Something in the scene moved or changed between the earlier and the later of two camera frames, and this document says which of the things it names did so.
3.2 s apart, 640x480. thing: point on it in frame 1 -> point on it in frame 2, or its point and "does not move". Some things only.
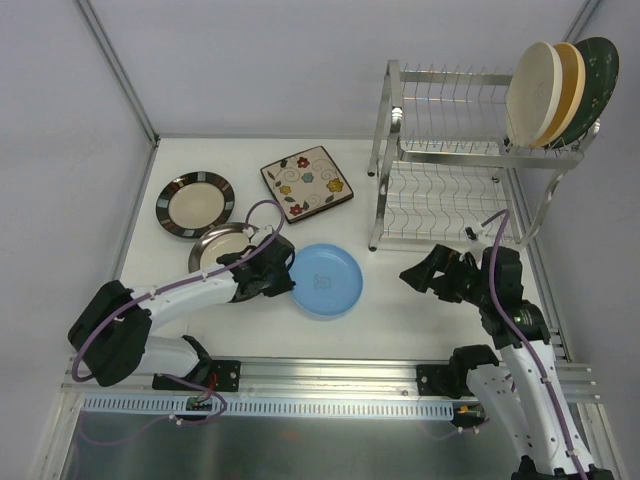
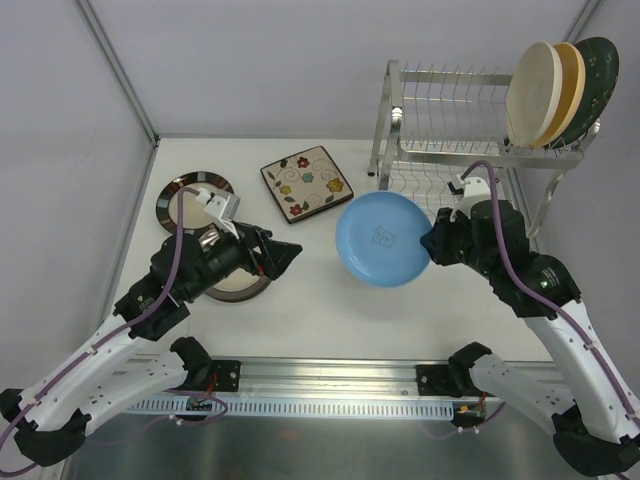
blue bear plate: x=328 y=279 -> x=378 y=235
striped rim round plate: x=192 y=202 does not move
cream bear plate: x=534 y=94 does not move
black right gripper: x=447 y=272 -> x=447 y=240
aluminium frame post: x=121 y=72 does not move
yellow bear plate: x=574 y=81 does not move
